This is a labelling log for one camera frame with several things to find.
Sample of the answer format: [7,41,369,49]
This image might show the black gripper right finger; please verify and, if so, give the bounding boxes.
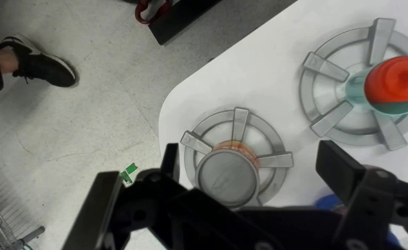
[314,138,408,250]

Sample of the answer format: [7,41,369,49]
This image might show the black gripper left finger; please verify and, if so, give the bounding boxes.
[63,141,261,250]

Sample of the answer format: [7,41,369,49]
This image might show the blue object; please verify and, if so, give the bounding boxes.
[314,193,349,212]

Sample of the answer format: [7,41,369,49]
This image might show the green tape marker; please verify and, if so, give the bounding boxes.
[120,161,139,186]

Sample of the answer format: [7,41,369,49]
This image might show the gray stove burner grate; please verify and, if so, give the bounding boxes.
[299,16,408,152]
[179,105,296,208]

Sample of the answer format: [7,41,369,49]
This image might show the black sneaker with white sole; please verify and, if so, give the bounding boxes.
[0,34,79,88]

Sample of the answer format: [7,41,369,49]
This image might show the red and white object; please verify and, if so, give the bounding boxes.
[134,0,174,24]

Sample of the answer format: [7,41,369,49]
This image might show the black box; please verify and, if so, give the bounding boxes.
[147,0,224,47]

